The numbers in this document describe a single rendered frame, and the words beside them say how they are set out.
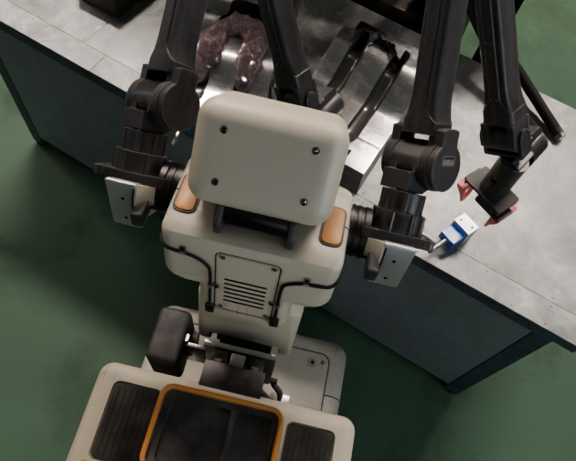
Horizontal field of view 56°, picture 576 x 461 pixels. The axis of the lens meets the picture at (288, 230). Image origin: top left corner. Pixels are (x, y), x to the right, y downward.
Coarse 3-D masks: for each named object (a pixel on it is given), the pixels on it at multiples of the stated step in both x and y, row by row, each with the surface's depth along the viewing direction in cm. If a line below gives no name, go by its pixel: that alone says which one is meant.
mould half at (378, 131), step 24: (360, 24) 158; (336, 48) 143; (384, 48) 144; (408, 48) 155; (360, 72) 142; (408, 72) 140; (360, 96) 141; (408, 96) 139; (384, 120) 139; (360, 144) 133; (384, 144) 136; (360, 168) 130
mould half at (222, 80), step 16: (208, 0) 151; (224, 0) 150; (256, 0) 151; (208, 16) 152; (224, 48) 143; (224, 64) 142; (272, 64) 142; (208, 80) 142; (224, 80) 142; (256, 80) 141; (208, 96) 140; (192, 128) 139
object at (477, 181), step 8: (488, 168) 118; (472, 176) 116; (480, 176) 116; (488, 176) 111; (472, 184) 115; (480, 184) 115; (488, 184) 111; (496, 184) 110; (480, 192) 114; (488, 192) 112; (496, 192) 111; (504, 192) 111; (512, 192) 115; (488, 200) 113; (496, 200) 114; (504, 200) 114; (512, 200) 114; (496, 208) 113; (504, 208) 113
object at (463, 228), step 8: (464, 216) 131; (456, 224) 130; (464, 224) 130; (472, 224) 130; (448, 232) 130; (456, 232) 130; (464, 232) 129; (472, 232) 129; (448, 240) 129; (456, 240) 129; (464, 240) 131
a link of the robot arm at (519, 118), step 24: (480, 0) 89; (504, 0) 88; (480, 24) 91; (504, 24) 89; (480, 48) 94; (504, 48) 91; (504, 72) 94; (504, 96) 96; (504, 120) 99; (528, 120) 101; (504, 144) 102
